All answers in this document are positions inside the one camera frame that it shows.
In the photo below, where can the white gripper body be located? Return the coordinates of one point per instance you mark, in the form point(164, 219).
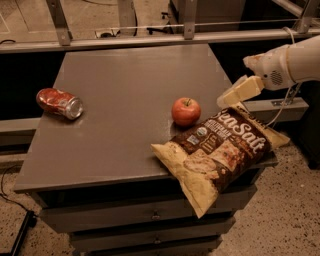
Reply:
point(274, 70)

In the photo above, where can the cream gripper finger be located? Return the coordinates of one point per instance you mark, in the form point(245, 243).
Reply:
point(251, 87)
point(231, 95)

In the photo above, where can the red apple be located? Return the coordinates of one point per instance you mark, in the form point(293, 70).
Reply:
point(185, 111)

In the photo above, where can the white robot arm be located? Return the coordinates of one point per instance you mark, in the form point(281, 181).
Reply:
point(304, 60)

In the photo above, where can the brown sea salt chip bag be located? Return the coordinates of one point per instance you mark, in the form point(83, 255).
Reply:
point(208, 157)

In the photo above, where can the grey drawer cabinet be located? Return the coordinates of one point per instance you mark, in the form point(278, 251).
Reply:
point(97, 179)

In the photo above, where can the crushed red soda can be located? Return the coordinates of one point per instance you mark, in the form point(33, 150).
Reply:
point(60, 102)

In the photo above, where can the metal railing frame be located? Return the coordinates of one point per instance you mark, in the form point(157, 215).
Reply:
point(67, 25)

